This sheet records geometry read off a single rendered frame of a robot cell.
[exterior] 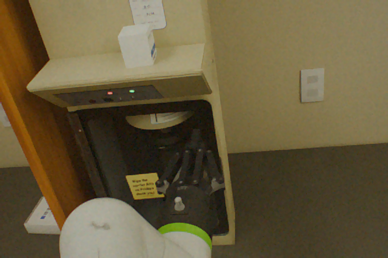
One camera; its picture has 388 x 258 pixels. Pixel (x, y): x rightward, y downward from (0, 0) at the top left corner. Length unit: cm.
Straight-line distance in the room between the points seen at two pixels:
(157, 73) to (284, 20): 62
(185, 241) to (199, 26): 39
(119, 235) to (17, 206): 104
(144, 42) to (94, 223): 35
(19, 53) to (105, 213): 48
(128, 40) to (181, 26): 12
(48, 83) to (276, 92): 78
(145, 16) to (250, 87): 62
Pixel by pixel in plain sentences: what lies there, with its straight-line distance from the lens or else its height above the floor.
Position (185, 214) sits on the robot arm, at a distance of 64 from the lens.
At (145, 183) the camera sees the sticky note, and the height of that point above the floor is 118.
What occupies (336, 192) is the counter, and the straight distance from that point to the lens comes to 127.
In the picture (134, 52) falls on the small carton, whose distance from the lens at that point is 73.
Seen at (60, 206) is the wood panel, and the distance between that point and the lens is 100.
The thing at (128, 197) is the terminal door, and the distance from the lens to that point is 103.
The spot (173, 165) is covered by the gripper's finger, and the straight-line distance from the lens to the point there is 79.
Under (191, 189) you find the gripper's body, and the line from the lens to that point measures 69.
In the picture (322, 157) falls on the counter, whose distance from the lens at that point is 139.
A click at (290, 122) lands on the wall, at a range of 140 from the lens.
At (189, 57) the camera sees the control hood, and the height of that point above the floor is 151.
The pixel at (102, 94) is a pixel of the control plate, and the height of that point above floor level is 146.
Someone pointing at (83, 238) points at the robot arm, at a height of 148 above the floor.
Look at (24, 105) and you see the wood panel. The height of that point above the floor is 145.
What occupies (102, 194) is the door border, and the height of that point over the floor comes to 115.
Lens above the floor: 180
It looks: 33 degrees down
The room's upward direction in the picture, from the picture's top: 10 degrees counter-clockwise
